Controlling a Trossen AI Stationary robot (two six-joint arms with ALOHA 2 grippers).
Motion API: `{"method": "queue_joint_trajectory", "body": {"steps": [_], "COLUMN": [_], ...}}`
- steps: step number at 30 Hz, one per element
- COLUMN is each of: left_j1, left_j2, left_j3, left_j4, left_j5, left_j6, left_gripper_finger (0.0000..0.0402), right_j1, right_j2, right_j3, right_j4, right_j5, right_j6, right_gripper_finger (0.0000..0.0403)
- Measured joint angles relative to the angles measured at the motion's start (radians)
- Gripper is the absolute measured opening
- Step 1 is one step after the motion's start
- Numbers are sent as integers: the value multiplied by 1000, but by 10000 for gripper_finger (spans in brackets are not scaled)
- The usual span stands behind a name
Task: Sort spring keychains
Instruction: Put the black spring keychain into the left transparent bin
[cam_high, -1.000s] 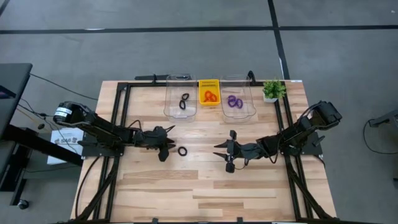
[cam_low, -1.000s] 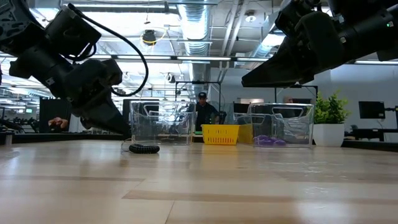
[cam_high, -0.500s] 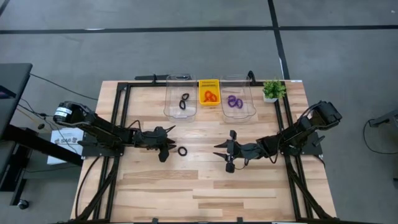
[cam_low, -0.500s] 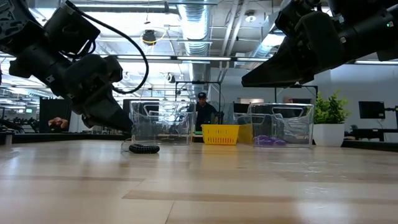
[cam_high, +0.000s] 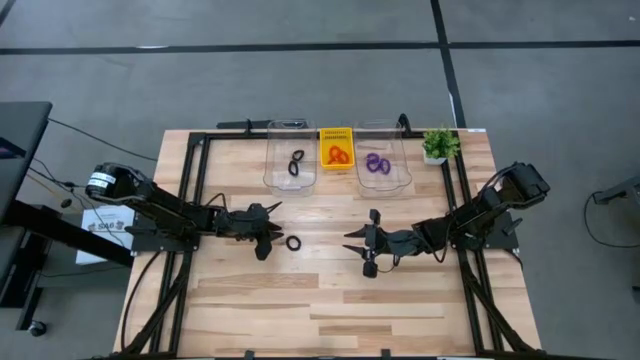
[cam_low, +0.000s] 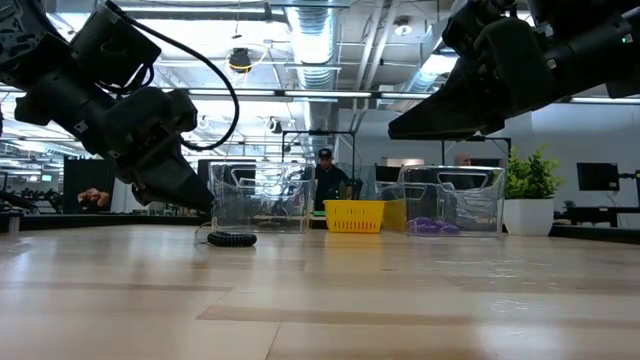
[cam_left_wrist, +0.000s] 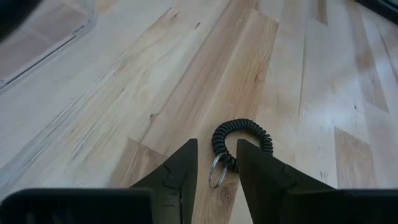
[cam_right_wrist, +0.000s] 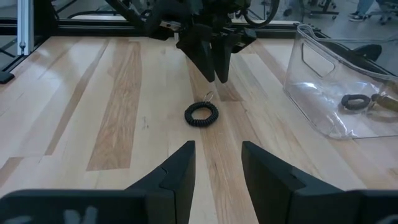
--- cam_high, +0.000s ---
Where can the clear plastic bin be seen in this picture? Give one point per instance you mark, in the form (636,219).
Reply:
(395,180)
(280,180)

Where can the black metal table frame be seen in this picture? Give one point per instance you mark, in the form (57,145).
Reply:
(235,136)

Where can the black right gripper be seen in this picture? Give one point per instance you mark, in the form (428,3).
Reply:
(395,242)

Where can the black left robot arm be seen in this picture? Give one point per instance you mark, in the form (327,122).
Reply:
(165,210)

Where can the white paper sheet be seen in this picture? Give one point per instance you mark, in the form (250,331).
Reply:
(102,240)

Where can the yellow plastic basket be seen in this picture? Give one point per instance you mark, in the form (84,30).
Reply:
(336,135)

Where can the green plant in white pot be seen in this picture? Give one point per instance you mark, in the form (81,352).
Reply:
(440,145)

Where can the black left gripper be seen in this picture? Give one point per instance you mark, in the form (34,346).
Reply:
(240,222)

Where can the black caster wheel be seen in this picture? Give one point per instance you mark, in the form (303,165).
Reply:
(36,328)

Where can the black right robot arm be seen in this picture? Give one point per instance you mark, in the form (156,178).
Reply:
(480,215)

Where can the black desk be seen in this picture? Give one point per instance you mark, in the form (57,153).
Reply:
(20,130)

